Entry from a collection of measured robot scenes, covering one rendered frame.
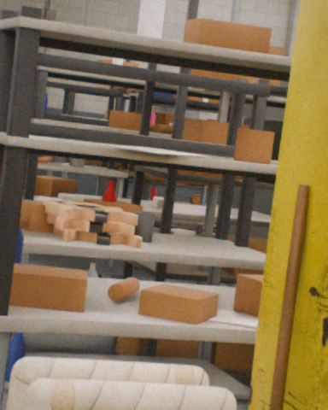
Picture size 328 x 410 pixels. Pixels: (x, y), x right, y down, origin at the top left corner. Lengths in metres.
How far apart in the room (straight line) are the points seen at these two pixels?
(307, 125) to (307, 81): 0.09
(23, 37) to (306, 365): 1.25
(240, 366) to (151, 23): 3.43
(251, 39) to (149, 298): 0.77
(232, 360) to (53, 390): 5.32
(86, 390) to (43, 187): 5.84
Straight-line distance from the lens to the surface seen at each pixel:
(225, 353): 6.33
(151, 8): 3.23
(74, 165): 10.70
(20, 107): 2.95
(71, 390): 1.04
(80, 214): 4.83
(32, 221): 4.95
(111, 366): 1.14
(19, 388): 1.12
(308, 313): 2.09
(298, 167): 2.17
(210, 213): 6.17
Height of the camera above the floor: 1.46
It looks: 4 degrees down
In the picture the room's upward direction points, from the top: 7 degrees clockwise
